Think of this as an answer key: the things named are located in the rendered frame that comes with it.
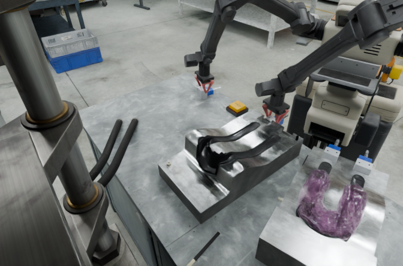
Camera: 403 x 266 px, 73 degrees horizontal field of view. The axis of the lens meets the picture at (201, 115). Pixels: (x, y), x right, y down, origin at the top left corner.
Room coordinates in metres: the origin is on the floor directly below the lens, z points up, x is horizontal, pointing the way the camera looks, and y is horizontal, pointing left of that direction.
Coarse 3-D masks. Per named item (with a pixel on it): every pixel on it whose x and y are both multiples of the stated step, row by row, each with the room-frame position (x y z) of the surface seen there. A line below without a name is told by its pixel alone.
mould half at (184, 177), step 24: (240, 120) 0.92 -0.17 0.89; (192, 144) 0.74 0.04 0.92; (216, 144) 0.72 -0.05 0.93; (240, 144) 0.77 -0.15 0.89; (288, 144) 0.76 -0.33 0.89; (168, 168) 0.68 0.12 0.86; (192, 168) 0.68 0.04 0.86; (240, 168) 0.60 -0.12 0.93; (264, 168) 0.66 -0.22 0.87; (192, 192) 0.57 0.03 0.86; (216, 192) 0.57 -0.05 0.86; (240, 192) 0.60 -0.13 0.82
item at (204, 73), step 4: (200, 68) 1.23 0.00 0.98; (204, 68) 1.22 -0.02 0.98; (208, 68) 1.23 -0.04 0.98; (196, 72) 1.27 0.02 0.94; (200, 72) 1.23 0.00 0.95; (204, 72) 1.22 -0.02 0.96; (208, 72) 1.23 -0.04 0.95; (200, 76) 1.23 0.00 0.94; (204, 76) 1.22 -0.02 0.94; (208, 76) 1.23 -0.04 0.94; (212, 76) 1.23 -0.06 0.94; (204, 80) 1.20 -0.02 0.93
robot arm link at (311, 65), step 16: (368, 0) 0.73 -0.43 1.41; (352, 16) 0.75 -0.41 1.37; (352, 32) 0.72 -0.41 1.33; (384, 32) 0.66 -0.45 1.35; (320, 48) 0.80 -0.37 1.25; (336, 48) 0.75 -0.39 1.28; (368, 48) 0.70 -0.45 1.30; (304, 64) 0.84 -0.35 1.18; (320, 64) 0.80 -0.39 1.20; (288, 80) 0.89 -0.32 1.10; (304, 80) 0.88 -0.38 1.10
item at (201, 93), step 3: (198, 87) 1.26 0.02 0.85; (201, 87) 1.26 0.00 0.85; (207, 87) 1.28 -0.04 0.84; (210, 87) 1.28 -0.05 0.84; (216, 87) 1.29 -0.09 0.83; (219, 87) 1.29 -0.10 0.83; (198, 90) 1.25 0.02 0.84; (201, 90) 1.22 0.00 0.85; (210, 90) 1.25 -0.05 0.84; (198, 93) 1.25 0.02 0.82; (201, 93) 1.22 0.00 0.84; (204, 93) 1.23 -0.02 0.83; (207, 93) 1.24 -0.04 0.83; (210, 93) 1.25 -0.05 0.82; (201, 96) 1.22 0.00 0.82; (204, 96) 1.23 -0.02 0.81; (201, 99) 1.22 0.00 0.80
